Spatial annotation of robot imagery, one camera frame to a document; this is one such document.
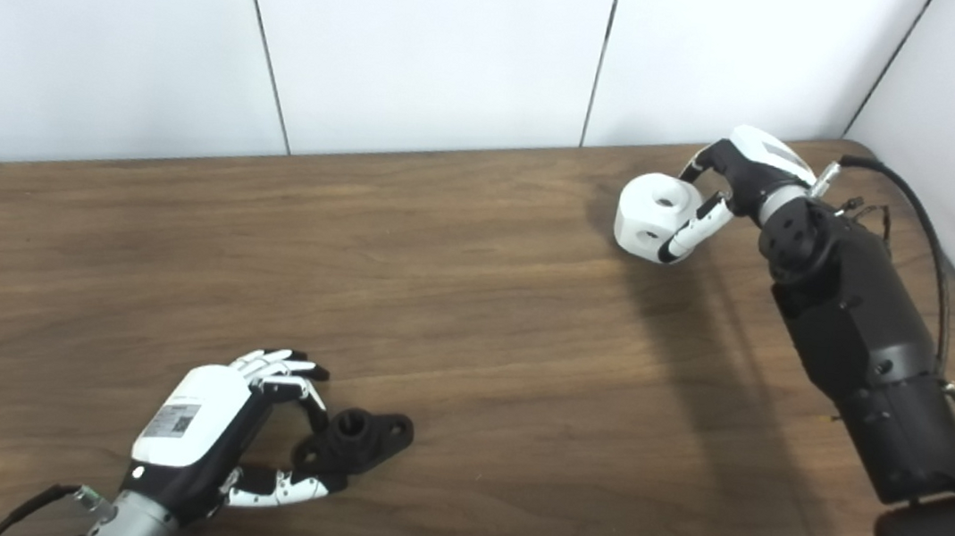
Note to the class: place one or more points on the black flanged holder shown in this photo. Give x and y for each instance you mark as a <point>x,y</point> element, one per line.
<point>363,442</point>

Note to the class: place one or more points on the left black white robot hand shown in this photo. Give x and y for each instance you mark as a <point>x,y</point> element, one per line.
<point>190,420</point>

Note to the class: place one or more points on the round white plastic piece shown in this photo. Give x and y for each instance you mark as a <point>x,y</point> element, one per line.
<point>640,219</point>

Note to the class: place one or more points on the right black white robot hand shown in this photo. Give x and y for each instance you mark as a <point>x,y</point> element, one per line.
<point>753,174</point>

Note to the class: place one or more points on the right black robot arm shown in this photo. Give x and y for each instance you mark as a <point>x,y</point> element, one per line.
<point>881,359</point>

